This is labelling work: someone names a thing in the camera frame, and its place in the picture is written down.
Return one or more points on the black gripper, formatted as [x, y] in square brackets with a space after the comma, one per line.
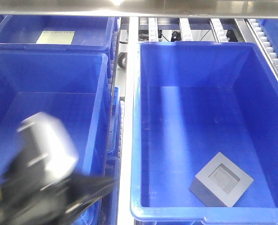
[58, 204]

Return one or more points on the gray hollow cube base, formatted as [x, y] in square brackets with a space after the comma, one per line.
[220, 183]

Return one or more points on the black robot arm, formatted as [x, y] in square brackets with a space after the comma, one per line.
[40, 185]

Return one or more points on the blue bin front left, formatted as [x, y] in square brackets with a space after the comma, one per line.
[72, 87]

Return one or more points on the blue bin rear left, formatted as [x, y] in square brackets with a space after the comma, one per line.
[20, 32]

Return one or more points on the large blue target bin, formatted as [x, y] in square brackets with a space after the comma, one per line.
[194, 100]

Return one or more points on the pale label sheet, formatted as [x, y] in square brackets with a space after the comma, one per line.
[56, 37]

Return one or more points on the white roller track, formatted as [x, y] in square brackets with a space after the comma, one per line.
[266, 31]

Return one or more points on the steel shelf top beam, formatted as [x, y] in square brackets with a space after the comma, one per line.
[152, 8]

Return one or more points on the steel divider rail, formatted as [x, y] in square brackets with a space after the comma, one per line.
[124, 216]

